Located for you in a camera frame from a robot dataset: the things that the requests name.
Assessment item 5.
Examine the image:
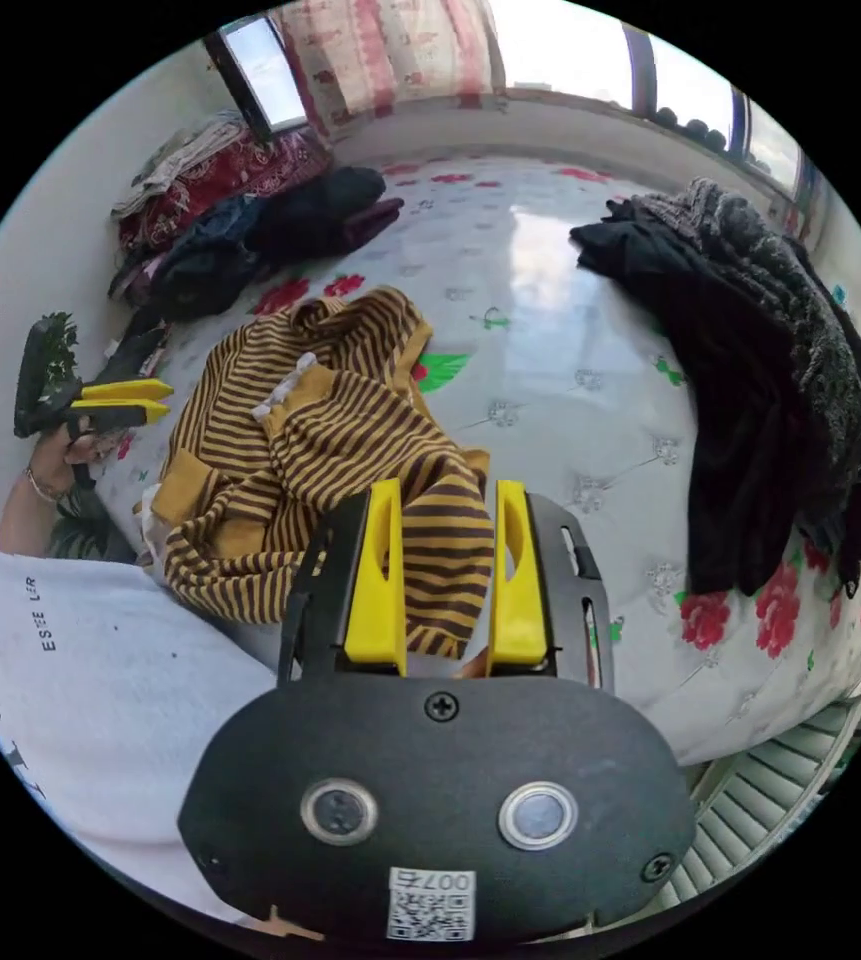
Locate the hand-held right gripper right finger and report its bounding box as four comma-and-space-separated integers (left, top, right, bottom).
487, 479, 552, 674

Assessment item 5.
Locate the pile of black clothes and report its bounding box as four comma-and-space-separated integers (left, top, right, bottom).
568, 176, 861, 601

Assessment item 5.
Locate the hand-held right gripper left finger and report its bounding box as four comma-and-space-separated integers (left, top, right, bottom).
344, 477, 408, 677

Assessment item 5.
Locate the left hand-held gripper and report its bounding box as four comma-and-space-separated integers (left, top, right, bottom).
12, 316, 176, 441

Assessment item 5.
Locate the person's left forearm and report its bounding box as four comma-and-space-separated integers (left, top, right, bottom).
0, 461, 86, 558

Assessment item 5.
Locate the person's left hand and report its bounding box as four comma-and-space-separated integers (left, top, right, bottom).
60, 419, 115, 483

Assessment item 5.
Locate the stack of folded red blankets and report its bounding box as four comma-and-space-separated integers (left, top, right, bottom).
109, 114, 335, 253

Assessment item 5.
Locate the person's right hand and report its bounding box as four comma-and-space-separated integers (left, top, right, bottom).
267, 903, 326, 943

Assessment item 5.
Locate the person's body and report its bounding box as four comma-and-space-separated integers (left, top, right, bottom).
0, 527, 285, 925

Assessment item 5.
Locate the yellow brown striped long sleeve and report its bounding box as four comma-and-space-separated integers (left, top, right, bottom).
132, 284, 497, 663

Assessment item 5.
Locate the window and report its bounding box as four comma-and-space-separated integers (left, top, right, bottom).
202, 0, 815, 198

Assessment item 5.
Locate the red white patterned curtain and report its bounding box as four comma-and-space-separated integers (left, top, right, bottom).
272, 0, 512, 142

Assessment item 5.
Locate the white slatted radiator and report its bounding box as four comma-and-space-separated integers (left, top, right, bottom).
653, 688, 861, 913

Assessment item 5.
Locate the pile of dark clothes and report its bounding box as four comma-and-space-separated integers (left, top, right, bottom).
96, 165, 406, 376

